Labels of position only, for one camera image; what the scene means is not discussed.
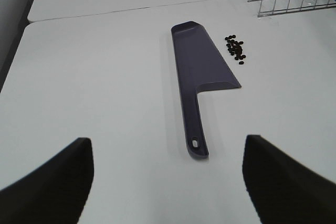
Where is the pile of coffee beans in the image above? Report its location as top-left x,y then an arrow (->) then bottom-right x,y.
224,34 -> 247,65

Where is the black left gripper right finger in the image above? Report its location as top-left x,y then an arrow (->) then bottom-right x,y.
242,135 -> 335,223

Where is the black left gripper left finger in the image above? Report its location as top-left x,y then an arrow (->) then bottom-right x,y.
1,137 -> 94,223

